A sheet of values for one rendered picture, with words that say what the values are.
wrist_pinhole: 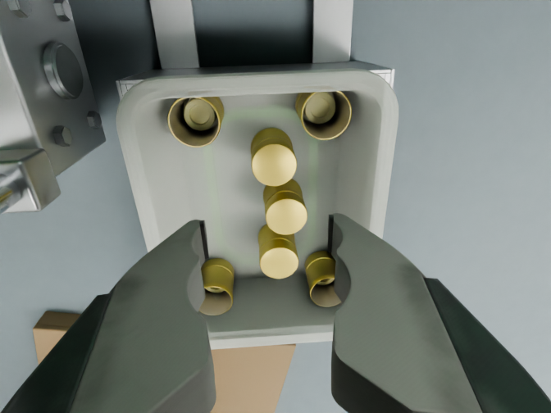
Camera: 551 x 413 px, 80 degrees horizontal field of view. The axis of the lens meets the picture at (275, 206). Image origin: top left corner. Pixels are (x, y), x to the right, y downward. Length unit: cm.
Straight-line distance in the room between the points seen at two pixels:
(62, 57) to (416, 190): 30
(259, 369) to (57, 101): 37
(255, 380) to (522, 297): 35
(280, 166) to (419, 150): 15
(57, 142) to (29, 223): 21
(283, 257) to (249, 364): 20
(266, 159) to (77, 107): 12
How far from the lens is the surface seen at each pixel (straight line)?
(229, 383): 48
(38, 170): 19
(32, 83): 20
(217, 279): 31
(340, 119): 26
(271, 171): 25
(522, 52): 37
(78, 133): 23
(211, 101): 25
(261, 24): 29
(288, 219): 27
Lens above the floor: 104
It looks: 63 degrees down
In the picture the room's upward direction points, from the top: 173 degrees clockwise
